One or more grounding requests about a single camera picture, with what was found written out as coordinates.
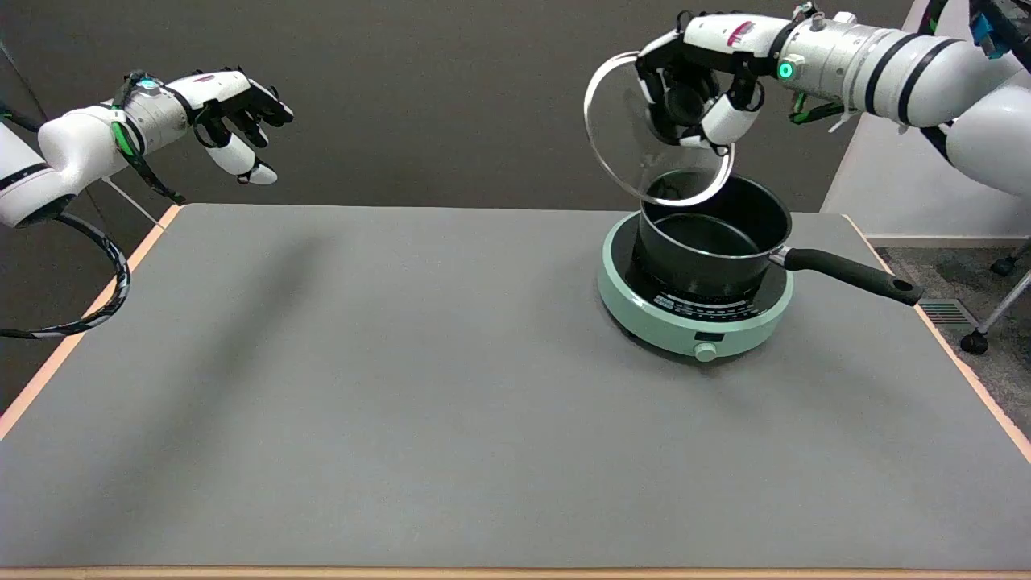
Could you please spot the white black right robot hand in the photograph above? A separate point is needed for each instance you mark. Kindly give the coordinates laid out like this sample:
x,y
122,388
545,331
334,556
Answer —
x,y
729,34

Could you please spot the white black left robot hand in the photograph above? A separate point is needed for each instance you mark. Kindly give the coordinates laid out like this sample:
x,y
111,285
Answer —
x,y
221,87

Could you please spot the glass pot lid black knob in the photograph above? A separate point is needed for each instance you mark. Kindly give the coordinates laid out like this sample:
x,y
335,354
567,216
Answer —
x,y
620,137

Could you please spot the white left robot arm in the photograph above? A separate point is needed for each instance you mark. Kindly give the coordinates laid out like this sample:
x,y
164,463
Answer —
x,y
76,153

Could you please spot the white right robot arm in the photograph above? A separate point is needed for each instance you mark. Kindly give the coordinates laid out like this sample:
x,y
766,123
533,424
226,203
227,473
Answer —
x,y
902,68

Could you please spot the white partition panel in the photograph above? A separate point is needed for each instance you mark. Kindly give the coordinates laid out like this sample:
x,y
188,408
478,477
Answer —
x,y
894,177

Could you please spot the mint green induction cooker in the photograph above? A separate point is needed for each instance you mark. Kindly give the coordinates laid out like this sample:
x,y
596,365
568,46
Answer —
x,y
685,322

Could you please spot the grey floor vent grille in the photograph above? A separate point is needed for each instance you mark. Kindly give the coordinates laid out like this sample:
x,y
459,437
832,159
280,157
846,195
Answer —
x,y
948,312

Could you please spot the black chair caster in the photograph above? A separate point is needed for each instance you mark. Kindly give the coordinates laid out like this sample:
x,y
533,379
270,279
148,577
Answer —
x,y
1003,264

